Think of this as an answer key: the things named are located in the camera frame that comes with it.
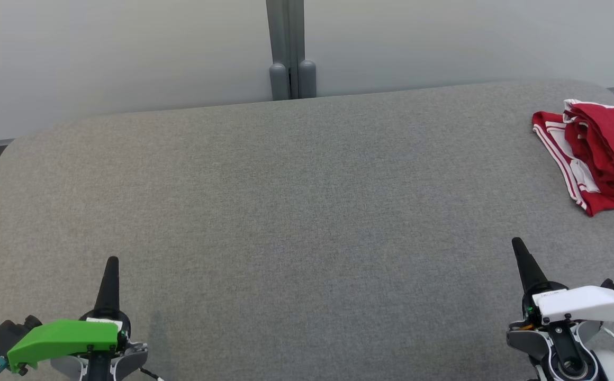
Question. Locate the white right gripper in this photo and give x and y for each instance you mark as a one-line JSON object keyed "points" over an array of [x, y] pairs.
{"points": [[587, 304]]}

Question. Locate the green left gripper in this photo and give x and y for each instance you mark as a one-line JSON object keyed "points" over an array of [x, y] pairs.
{"points": [[58, 338]]}

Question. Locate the red white t-shirt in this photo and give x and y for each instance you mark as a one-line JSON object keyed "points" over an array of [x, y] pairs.
{"points": [[545, 121]]}

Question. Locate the grey fabric sofa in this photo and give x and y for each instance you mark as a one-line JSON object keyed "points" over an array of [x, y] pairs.
{"points": [[312, 211]]}

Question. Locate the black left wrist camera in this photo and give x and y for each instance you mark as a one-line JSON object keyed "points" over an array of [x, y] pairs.
{"points": [[2, 336]]}

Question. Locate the grey partition post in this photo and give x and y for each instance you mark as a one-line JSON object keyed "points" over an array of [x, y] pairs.
{"points": [[286, 32]]}

